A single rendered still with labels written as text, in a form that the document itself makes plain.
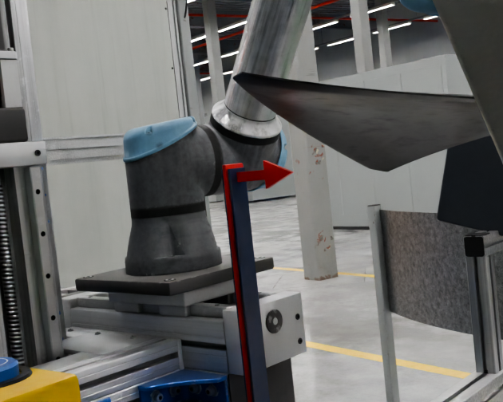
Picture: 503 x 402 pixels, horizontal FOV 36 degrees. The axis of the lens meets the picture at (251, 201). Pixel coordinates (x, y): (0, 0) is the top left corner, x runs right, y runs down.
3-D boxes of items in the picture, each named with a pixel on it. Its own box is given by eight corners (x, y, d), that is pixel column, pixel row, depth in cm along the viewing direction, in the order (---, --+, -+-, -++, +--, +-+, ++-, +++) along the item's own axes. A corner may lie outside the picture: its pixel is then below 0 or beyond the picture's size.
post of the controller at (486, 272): (496, 374, 110) (483, 234, 109) (475, 372, 111) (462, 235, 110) (504, 368, 112) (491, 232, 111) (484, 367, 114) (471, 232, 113)
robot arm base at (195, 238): (106, 274, 123) (99, 212, 122) (177, 258, 134) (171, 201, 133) (171, 277, 113) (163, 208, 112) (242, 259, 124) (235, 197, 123)
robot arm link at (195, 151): (116, 210, 124) (105, 124, 124) (188, 200, 132) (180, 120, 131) (151, 209, 114) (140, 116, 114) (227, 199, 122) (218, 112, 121)
